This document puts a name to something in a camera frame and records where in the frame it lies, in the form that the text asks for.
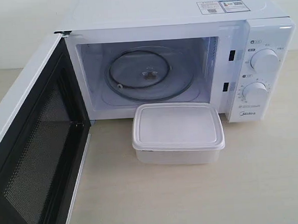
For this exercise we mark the white Midea microwave oven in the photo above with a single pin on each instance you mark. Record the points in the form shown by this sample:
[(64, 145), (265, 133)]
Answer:
[(220, 46)]

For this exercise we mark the upper white power knob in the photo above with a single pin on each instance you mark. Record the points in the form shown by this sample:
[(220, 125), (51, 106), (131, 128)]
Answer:
[(265, 60)]

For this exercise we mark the white microwave door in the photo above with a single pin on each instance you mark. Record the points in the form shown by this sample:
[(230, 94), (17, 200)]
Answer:
[(44, 134)]

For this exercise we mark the lower white timer knob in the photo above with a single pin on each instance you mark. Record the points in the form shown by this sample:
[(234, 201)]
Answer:
[(255, 92)]

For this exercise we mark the white lidded plastic container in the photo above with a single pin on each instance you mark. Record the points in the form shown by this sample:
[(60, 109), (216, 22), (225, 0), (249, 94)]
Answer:
[(177, 133)]

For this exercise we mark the glass turntable plate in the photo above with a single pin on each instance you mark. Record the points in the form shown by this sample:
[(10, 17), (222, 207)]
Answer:
[(150, 73)]

